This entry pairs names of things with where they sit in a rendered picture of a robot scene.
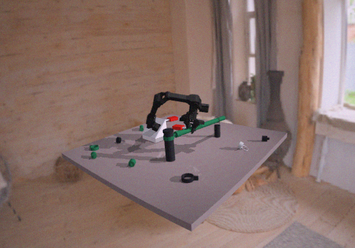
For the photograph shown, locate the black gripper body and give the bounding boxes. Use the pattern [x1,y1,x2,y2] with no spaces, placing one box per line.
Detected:
[184,110,205,125]

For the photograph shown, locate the black ring with small tab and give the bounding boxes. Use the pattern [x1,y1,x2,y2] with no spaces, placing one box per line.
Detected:
[182,173,198,183]

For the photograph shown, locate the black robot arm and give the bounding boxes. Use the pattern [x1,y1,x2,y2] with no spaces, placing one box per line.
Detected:
[146,91,210,132]

